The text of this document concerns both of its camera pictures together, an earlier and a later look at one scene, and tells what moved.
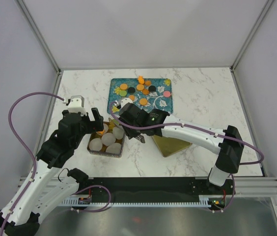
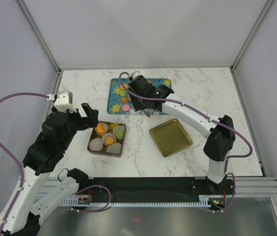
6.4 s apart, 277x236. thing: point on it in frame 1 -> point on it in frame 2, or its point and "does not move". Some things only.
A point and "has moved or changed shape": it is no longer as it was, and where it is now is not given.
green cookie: (116, 121) -> (119, 133)
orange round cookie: (143, 102) has moved or changed shape
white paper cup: (108, 139) does not move
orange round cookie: (123, 86) does not move
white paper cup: (96, 144) does not move
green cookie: (123, 93) does not move
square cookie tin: (109, 142) does not move
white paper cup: (115, 148) does not move
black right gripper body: (131, 132) -> (138, 103)
